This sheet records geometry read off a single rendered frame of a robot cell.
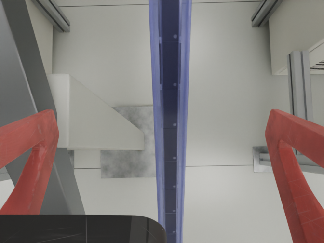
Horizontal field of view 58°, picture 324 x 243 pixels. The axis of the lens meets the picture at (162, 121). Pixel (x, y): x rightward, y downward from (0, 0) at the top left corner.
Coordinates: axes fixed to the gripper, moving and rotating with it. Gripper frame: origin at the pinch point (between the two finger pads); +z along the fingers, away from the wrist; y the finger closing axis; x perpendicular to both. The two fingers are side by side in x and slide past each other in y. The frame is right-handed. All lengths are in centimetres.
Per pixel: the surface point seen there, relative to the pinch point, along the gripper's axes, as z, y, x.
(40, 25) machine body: 83, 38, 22
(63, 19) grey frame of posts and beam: 95, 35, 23
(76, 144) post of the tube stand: 9.1, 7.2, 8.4
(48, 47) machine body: 84, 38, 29
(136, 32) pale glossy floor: 97, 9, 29
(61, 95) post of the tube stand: 10.3, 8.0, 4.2
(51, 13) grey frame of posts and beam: 86, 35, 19
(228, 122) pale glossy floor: 74, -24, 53
